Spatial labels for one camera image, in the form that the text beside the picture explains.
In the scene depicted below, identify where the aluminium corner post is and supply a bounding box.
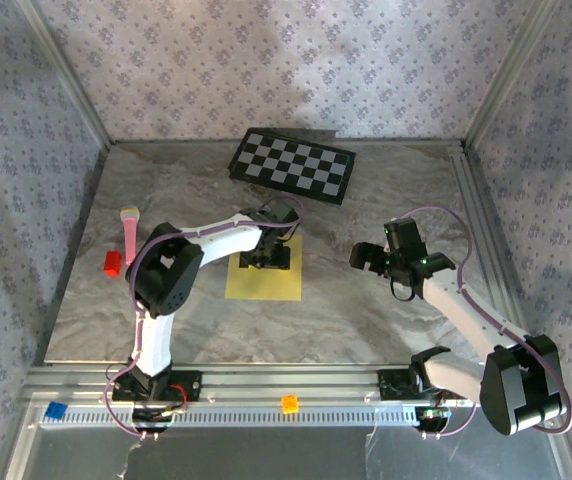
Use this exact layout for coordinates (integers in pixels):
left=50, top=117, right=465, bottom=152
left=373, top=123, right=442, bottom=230
left=15, top=0, right=113, bottom=147
left=465, top=0, right=562, bottom=146

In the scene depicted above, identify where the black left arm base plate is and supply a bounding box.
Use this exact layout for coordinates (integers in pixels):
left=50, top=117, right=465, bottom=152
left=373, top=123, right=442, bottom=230
left=110, top=369, right=202, bottom=404

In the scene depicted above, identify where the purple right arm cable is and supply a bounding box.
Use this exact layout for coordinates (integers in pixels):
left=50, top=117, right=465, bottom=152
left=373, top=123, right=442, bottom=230
left=395, top=205, right=572, bottom=441

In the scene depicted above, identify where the grooved aluminium table rail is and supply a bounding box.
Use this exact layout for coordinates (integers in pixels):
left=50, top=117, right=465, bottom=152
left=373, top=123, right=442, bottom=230
left=449, top=141, right=530, bottom=331

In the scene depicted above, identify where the small green circuit board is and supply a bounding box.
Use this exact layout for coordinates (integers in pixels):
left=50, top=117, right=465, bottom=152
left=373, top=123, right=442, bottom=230
left=415, top=407, right=452, bottom=431
left=131, top=407, right=175, bottom=434

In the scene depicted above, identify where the thin black right gripper cable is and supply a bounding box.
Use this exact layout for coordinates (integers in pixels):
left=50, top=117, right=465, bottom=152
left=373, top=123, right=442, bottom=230
left=389, top=278, right=415, bottom=302

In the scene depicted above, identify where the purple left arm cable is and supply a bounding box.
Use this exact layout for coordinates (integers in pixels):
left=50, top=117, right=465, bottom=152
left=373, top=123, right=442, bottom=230
left=101, top=195, right=306, bottom=441

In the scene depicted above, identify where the long aluminium frame rail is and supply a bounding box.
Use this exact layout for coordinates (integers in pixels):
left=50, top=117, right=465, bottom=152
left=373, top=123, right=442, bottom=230
left=23, top=365, right=487, bottom=407

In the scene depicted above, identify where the black grey checkerboard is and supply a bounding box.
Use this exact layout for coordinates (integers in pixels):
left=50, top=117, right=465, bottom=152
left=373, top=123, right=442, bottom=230
left=228, top=128, right=357, bottom=205

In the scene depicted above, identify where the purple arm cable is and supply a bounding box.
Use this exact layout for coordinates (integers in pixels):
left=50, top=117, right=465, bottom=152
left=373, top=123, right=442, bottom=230
left=101, top=195, right=306, bottom=441
left=395, top=205, right=572, bottom=441

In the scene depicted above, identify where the yellow paper sheet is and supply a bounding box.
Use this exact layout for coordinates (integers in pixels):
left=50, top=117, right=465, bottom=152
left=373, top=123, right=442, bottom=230
left=224, top=234, right=304, bottom=302

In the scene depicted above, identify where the grey metal tray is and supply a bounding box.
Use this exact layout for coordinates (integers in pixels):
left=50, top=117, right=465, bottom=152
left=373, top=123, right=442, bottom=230
left=5, top=424, right=572, bottom=480

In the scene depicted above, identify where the red toy brick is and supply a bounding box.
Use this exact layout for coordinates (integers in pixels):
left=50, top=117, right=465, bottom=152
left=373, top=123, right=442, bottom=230
left=103, top=249, right=125, bottom=277

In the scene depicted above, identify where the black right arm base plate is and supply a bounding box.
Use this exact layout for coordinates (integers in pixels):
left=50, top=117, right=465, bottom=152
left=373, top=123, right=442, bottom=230
left=378, top=368, right=427, bottom=401

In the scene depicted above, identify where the grey slotted cable duct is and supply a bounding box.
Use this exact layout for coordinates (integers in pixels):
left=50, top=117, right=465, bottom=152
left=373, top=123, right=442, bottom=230
left=39, top=405, right=417, bottom=427

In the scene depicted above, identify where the pink toy microphone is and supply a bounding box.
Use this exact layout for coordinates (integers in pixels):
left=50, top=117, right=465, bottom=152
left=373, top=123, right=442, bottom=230
left=119, top=205, right=141, bottom=266

